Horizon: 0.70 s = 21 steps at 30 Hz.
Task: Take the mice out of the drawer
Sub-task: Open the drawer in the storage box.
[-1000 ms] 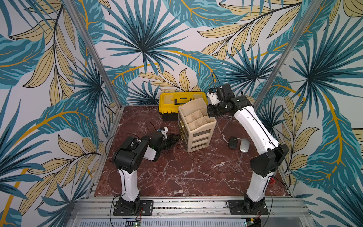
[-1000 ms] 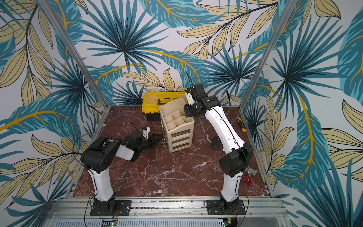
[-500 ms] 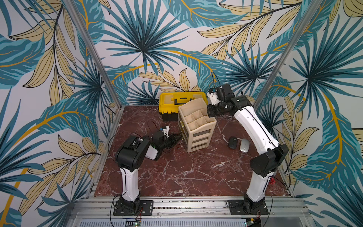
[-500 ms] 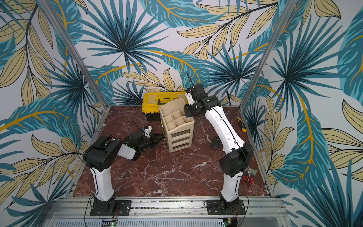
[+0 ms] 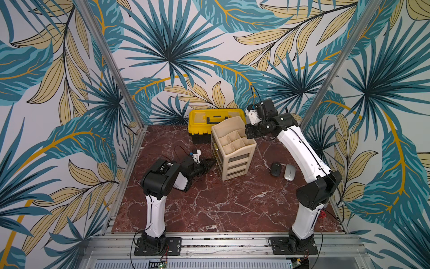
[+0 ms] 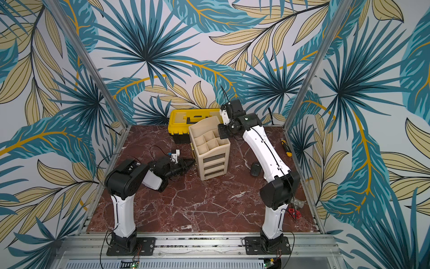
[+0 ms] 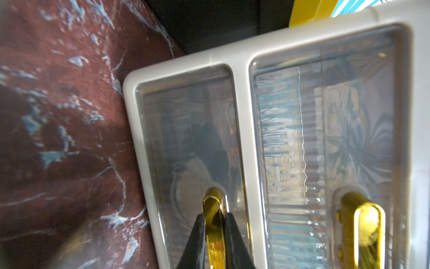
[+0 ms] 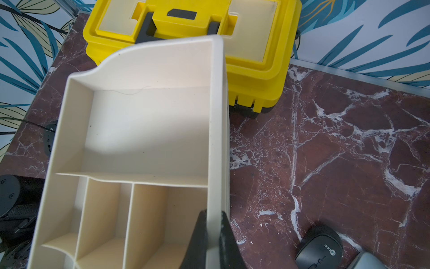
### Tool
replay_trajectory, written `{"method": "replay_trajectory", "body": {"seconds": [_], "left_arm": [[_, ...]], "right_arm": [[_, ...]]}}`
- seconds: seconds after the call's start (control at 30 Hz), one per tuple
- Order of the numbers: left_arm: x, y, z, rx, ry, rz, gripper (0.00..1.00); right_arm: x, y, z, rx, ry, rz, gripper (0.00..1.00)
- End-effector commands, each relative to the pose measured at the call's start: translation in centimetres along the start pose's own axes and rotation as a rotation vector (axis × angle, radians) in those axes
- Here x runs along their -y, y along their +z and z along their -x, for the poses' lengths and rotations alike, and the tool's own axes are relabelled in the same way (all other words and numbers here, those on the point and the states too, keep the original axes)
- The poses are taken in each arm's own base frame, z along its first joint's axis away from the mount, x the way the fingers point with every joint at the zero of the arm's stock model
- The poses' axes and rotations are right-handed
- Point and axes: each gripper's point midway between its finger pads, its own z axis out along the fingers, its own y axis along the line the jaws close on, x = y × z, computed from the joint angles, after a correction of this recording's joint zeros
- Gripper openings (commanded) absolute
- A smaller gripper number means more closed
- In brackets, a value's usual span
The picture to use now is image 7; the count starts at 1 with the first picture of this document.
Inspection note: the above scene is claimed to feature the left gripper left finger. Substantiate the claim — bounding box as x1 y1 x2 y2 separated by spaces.
176 214 206 269

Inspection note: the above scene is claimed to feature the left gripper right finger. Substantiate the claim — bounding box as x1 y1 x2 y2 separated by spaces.
224 213 256 269

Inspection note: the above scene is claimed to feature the transparent drawer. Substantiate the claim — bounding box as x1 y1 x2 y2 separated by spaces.
250 25 412 269
135 65 251 269

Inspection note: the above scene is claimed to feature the beige drawer organizer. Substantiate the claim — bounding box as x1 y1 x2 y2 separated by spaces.
123 1 430 269

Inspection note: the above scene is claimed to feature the yellow black toolbox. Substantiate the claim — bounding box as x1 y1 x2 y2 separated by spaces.
148 0 326 54

